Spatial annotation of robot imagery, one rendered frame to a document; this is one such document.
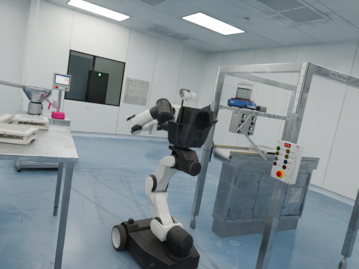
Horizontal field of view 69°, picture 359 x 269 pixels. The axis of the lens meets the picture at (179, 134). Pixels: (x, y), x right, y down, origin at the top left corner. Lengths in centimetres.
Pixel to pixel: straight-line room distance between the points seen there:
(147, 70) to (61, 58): 220
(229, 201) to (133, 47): 546
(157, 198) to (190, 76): 635
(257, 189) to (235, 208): 32
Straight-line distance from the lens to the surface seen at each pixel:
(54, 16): 691
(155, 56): 764
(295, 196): 346
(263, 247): 217
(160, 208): 225
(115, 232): 244
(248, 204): 295
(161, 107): 183
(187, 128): 184
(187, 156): 192
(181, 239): 204
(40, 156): 166
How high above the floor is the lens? 131
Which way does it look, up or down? 8 degrees down
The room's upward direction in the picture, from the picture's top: 10 degrees clockwise
